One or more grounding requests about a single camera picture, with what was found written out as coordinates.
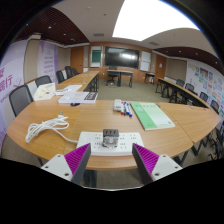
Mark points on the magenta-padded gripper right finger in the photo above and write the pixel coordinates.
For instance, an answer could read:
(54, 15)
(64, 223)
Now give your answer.
(163, 165)

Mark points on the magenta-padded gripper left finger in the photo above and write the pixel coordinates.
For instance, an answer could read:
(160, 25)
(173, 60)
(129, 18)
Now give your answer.
(58, 165)

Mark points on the grey charger block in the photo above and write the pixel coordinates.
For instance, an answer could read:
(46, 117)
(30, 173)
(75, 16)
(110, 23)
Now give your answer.
(110, 138)

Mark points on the white power strip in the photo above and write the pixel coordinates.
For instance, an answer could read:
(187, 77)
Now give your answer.
(90, 143)

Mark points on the green booklet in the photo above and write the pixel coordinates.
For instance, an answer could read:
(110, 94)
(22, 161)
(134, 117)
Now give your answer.
(151, 116)

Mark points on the small dark flat object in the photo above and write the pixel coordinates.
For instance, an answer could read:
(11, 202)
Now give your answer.
(75, 104)

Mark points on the blue whiteboard marker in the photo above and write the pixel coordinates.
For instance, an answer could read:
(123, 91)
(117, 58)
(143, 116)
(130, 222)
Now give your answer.
(126, 108)
(129, 110)

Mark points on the white book with dark band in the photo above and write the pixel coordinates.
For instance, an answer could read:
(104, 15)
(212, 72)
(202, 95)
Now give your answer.
(76, 97)

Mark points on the cream cardboard box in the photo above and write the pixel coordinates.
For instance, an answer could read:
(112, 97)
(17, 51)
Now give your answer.
(44, 91)

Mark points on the white whiteboard eraser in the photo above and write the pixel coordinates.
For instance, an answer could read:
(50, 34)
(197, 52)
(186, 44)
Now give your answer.
(117, 105)

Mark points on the long wooden table row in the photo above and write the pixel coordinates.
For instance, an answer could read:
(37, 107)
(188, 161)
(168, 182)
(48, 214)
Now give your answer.
(83, 77)
(180, 90)

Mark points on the black mesh office chair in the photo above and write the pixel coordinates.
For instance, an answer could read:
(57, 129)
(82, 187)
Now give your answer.
(20, 98)
(43, 80)

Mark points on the white paper sheets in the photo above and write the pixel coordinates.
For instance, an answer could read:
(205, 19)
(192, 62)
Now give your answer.
(68, 89)

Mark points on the group of black office chairs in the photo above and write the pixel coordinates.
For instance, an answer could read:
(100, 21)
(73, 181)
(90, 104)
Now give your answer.
(189, 87)
(60, 76)

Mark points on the small dark side table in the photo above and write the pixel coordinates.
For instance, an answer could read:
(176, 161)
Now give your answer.
(149, 74)

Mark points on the wooden door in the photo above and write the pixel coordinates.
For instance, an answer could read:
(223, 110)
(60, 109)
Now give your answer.
(76, 60)
(160, 68)

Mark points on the dark front desk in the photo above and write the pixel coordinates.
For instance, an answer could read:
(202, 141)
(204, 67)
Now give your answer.
(120, 71)

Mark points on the black chair behind front desk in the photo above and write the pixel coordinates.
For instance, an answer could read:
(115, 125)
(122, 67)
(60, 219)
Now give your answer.
(112, 68)

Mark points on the ceiling air vent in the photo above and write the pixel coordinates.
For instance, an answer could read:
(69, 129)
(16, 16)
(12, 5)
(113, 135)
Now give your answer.
(154, 43)
(98, 34)

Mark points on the group of ceiling spotlights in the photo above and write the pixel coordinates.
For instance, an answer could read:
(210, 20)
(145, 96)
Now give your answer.
(49, 27)

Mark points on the large bright ceiling light panel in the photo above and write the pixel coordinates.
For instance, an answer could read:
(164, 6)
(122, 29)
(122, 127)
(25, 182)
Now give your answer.
(153, 18)

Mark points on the group of colourful wall posters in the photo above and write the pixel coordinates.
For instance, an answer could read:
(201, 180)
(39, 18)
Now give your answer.
(208, 81)

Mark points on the white wall board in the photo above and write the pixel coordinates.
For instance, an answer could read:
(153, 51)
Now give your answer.
(145, 61)

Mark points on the green wall board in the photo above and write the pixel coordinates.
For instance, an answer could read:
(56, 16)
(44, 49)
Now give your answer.
(96, 56)

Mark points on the large black wall screen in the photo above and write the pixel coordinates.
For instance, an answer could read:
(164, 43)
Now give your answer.
(121, 57)

